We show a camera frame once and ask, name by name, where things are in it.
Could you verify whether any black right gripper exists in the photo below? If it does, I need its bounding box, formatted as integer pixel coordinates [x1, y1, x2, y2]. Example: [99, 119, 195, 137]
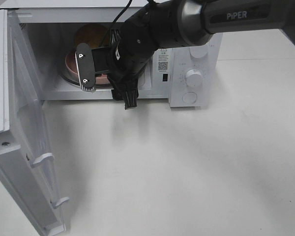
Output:
[106, 41, 152, 110]

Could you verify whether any pink round plate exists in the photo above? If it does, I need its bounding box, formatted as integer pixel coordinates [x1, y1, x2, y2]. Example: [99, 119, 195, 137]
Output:
[65, 51, 111, 87]

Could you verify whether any round white door button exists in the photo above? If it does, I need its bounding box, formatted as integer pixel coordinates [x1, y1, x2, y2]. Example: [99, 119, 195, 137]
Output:
[182, 92, 198, 104]

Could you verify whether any burger with lettuce and cheese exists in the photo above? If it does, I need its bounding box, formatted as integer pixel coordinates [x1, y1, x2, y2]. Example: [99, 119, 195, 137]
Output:
[73, 23, 110, 49]

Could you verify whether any white microwave door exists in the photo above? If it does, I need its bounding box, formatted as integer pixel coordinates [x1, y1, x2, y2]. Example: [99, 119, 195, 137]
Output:
[0, 9, 68, 236]

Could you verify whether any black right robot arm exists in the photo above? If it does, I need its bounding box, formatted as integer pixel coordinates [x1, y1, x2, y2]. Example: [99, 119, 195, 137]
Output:
[107, 0, 295, 109]

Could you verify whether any glass microwave turntable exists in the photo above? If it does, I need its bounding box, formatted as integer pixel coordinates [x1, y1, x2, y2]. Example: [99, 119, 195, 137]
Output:
[59, 71, 148, 89]

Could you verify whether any white microwave oven body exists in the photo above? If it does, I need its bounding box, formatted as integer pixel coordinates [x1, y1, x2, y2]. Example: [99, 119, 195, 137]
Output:
[0, 0, 222, 107]

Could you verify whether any lower white timer knob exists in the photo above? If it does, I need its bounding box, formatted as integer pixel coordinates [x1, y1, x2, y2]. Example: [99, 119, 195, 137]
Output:
[185, 69, 204, 87]

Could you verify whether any upper white power knob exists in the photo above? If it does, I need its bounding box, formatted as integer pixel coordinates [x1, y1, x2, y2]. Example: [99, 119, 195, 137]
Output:
[189, 45, 208, 59]

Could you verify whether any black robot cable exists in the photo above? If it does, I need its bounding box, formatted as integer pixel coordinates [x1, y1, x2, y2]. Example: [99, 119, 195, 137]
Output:
[100, 0, 158, 49]

